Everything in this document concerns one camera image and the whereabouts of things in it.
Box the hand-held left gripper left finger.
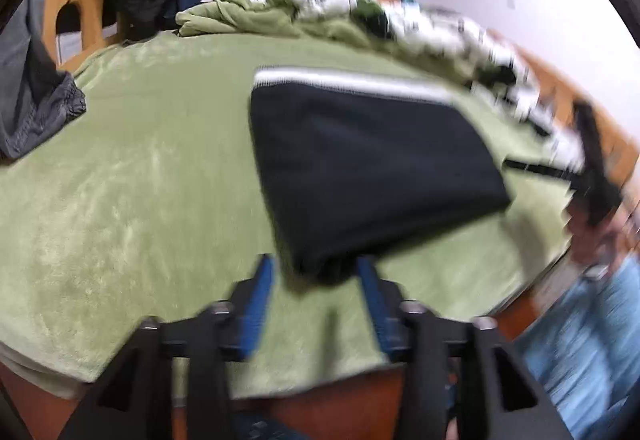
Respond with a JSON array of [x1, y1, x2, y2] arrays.
[[57, 254, 277, 440]]

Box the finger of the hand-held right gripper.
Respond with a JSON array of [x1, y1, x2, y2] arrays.
[[504, 159, 583, 183]]

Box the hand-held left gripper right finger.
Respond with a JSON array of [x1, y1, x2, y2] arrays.
[[356, 256, 576, 440]]

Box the black pants with white stripes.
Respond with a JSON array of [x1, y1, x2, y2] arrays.
[[249, 66, 512, 285]]

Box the green fleece blanket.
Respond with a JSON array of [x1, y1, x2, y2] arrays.
[[0, 0, 576, 401]]

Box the person's blue jeans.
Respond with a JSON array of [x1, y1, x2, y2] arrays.
[[514, 252, 640, 440]]

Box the white printed quilt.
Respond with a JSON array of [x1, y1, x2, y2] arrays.
[[215, 0, 588, 171]]

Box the grey cloth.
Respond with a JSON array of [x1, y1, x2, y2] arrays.
[[0, 0, 87, 162]]

